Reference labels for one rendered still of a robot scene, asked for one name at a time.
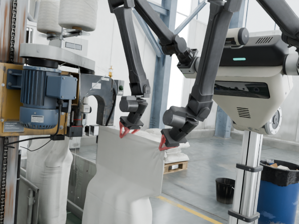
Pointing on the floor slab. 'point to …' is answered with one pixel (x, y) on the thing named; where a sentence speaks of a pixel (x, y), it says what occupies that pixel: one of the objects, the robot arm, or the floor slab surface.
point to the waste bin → (278, 192)
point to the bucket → (224, 190)
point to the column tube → (6, 22)
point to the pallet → (183, 165)
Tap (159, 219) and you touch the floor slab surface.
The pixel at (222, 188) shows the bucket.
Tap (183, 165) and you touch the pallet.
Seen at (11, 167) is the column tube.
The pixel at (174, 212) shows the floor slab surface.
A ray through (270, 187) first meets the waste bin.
